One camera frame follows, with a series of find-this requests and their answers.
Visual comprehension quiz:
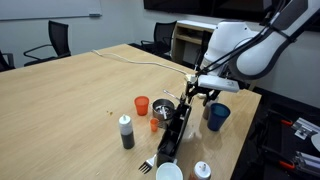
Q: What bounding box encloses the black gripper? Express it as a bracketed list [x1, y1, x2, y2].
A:
[184, 79, 220, 108]

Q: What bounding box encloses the black cutlery rack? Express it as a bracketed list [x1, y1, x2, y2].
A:
[155, 98, 193, 168]

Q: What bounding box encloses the squeeze bottle with brown sauce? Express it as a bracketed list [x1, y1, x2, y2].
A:
[202, 99, 215, 121]

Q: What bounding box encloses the white power strip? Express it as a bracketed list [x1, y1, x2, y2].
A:
[184, 73, 208, 100]

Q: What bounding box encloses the blue plastic cup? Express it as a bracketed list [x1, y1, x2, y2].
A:
[206, 102, 232, 132]

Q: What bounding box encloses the long silver metal utensil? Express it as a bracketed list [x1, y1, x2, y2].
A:
[162, 88, 181, 101]

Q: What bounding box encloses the round metal bowl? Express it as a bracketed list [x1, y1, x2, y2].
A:
[151, 98, 176, 123]

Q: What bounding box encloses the small orange plastic cup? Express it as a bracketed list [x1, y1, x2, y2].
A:
[149, 117, 160, 133]

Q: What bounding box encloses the large orange plastic cup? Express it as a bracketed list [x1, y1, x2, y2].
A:
[134, 95, 150, 117]

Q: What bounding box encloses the wooden console with white top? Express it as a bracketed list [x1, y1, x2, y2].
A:
[171, 19, 284, 91]

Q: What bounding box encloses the squeeze bottle with orange sauce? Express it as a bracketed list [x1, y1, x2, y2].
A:
[188, 160, 212, 180]

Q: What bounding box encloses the squeeze bottle with black sauce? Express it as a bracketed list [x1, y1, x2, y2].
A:
[118, 113, 136, 150]

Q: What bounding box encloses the white cup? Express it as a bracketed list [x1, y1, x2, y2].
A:
[155, 159, 184, 180]

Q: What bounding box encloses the silver metal fork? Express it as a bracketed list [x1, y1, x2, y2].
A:
[138, 153, 158, 175]

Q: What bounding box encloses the white round disc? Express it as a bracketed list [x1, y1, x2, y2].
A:
[310, 132, 320, 153]

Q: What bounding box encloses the black office chair with armrests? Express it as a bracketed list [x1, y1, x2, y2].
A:
[23, 19, 72, 67]

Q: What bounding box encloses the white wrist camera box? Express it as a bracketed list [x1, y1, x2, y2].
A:
[197, 74, 241, 94]

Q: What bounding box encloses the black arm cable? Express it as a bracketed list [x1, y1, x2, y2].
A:
[194, 0, 291, 76]

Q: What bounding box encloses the white power cable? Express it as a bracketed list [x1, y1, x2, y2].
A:
[91, 49, 188, 76]

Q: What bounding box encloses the black wall screen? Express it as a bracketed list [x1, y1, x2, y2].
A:
[143, 0, 320, 33]

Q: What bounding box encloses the orange clamp handle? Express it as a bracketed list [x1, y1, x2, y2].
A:
[278, 160, 296, 170]
[279, 118, 294, 127]

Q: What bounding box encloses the white wall whiteboard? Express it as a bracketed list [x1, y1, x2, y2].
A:
[0, 0, 103, 22]

